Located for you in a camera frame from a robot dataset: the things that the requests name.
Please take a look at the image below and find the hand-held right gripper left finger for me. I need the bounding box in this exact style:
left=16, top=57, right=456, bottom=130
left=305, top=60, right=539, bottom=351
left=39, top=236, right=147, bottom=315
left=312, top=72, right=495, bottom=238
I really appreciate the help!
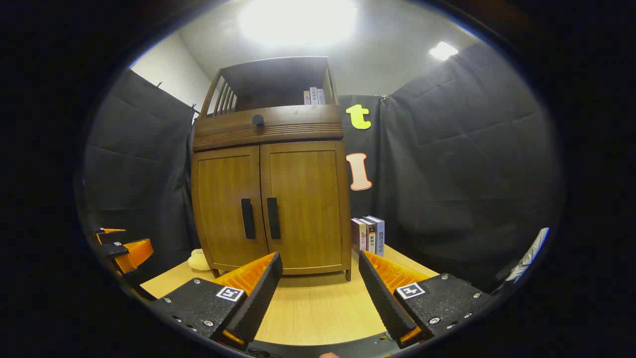
left=149, top=251, right=284, bottom=349

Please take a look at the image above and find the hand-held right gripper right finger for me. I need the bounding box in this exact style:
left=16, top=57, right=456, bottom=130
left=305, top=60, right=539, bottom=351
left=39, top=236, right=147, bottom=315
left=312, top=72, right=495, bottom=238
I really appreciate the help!
left=359, top=250, right=497, bottom=349

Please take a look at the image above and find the black door handle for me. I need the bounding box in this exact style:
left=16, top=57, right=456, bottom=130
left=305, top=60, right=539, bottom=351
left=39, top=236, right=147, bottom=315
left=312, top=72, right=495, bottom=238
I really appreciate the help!
left=241, top=198, right=256, bottom=240
left=266, top=197, right=282, bottom=240

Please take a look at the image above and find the wooden shoe cabinet door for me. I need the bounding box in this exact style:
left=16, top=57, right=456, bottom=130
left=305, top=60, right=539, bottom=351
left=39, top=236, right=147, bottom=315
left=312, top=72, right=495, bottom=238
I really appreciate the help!
left=260, top=141, right=351, bottom=275
left=191, top=145, right=269, bottom=271

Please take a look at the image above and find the wooden double-door shoe cabinet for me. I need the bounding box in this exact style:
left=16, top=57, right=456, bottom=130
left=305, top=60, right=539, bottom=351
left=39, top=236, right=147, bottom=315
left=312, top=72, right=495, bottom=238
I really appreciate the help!
left=190, top=56, right=352, bottom=281

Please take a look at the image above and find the brown spine book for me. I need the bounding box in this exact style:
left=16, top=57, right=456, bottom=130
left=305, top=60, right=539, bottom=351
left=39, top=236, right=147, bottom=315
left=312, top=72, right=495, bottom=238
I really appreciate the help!
left=359, top=217, right=378, bottom=255

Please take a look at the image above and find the pale yellow plush toy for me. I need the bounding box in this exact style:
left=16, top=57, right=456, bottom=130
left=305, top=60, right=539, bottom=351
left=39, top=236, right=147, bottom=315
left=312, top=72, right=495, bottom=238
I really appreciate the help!
left=188, top=249, right=212, bottom=271

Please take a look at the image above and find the dark purple book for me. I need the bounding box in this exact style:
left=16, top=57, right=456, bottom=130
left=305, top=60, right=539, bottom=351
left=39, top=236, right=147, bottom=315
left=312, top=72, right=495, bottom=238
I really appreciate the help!
left=351, top=218, right=367, bottom=254

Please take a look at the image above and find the black backdrop cloth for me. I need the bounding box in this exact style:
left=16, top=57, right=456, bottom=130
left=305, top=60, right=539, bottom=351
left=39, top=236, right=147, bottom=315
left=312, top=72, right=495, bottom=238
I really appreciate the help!
left=338, top=42, right=564, bottom=294
left=82, top=69, right=199, bottom=284

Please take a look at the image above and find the white grey cloth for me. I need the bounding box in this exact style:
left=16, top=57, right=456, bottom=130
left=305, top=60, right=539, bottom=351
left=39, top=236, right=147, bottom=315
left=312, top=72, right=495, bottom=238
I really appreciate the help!
left=506, top=228, right=551, bottom=284

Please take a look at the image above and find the grooved wooden drawer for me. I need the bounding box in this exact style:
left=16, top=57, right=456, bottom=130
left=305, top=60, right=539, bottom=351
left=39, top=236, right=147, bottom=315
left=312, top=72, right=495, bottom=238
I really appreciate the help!
left=193, top=104, right=344, bottom=152

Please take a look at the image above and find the small ceiling light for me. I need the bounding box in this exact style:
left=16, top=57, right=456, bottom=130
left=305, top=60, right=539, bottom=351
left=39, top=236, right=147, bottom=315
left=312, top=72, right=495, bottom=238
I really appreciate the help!
left=429, top=41, right=459, bottom=61

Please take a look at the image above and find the large ceiling light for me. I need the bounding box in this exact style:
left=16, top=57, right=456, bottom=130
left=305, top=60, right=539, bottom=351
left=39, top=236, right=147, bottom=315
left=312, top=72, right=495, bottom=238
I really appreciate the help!
left=238, top=0, right=358, bottom=46

